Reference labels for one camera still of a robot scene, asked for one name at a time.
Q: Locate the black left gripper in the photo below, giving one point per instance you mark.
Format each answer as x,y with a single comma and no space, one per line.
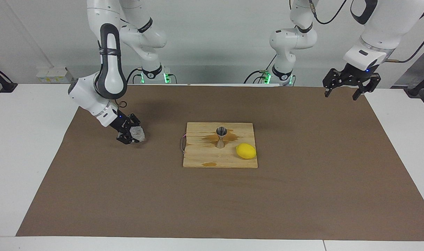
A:
357,74

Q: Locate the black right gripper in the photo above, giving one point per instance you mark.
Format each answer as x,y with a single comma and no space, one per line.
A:
123,124

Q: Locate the steel double jigger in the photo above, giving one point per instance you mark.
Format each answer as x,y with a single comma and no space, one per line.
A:
221,139

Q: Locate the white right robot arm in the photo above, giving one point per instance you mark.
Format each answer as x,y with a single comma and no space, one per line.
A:
111,69

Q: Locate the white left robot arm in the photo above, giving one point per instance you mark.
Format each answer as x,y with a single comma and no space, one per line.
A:
390,28

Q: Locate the black clamp stand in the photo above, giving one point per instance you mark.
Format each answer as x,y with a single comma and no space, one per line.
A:
415,91
6,86

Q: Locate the brown table mat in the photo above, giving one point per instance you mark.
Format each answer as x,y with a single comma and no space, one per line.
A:
128,195

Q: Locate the wooden cutting board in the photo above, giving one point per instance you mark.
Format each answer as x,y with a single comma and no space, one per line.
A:
205,153

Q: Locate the yellow lemon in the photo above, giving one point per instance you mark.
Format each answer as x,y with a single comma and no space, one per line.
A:
246,151

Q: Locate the white wall socket box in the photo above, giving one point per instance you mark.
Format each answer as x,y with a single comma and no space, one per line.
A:
53,76

